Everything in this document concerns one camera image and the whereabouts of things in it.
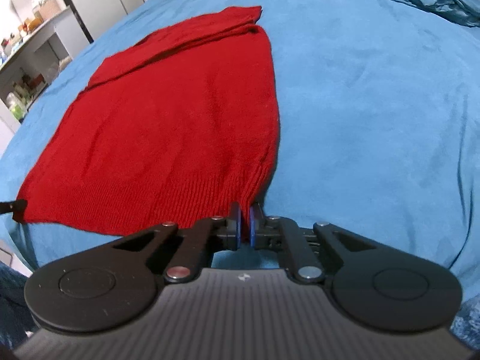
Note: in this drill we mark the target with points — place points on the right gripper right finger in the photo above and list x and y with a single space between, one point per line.
283 236

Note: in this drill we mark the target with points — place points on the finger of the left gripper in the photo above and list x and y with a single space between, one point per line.
12 207

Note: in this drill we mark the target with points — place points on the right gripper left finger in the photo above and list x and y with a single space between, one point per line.
185 252

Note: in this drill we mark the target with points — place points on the red knit sweater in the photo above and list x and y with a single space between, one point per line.
175 128

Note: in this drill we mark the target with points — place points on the white desk shelf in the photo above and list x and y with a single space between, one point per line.
56 38

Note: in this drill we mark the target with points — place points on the blue bed sheet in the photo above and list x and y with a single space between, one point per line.
379 114

